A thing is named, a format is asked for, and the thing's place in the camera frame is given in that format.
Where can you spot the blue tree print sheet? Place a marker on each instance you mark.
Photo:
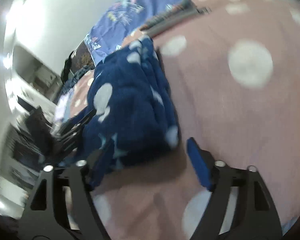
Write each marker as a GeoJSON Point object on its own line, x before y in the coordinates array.
{"type": "Point", "coordinates": [120, 20]}

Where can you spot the black garment on headboard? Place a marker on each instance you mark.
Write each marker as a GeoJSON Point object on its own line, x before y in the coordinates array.
{"type": "Point", "coordinates": [69, 67]}

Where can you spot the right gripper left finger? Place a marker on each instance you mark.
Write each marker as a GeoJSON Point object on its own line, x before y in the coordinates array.
{"type": "Point", "coordinates": [60, 205]}

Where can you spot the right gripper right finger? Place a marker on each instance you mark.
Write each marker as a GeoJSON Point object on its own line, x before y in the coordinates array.
{"type": "Point", "coordinates": [240, 205]}

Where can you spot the dark teal fleece blanket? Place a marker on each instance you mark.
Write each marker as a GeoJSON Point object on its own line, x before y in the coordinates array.
{"type": "Point", "coordinates": [69, 84]}

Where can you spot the dark printed headboard cover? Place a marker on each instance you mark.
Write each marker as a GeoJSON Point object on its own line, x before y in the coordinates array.
{"type": "Point", "coordinates": [81, 57]}

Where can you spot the navy fleece star pajama top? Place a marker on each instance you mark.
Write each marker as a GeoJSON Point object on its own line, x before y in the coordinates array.
{"type": "Point", "coordinates": [133, 109]}

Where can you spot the pink polka dot duvet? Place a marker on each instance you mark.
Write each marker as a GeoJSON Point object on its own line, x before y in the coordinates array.
{"type": "Point", "coordinates": [236, 87]}

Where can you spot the lavender folded cloth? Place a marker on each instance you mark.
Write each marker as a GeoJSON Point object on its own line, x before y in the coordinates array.
{"type": "Point", "coordinates": [61, 107]}

